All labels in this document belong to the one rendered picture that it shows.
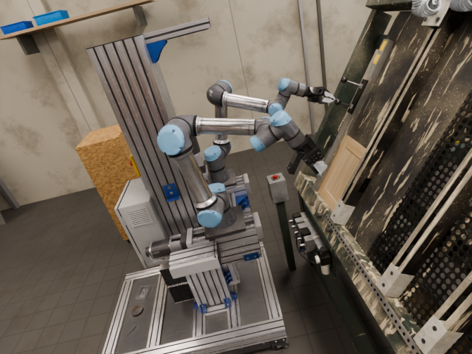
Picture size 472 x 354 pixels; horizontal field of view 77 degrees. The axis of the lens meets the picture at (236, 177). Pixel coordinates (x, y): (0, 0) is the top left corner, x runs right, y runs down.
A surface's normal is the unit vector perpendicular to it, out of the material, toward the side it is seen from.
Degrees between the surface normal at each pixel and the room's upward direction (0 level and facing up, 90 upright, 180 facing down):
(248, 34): 90
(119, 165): 90
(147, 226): 90
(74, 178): 90
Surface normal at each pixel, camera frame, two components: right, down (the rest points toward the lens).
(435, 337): -0.95, -0.22
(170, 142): -0.18, 0.40
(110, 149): 0.15, 0.45
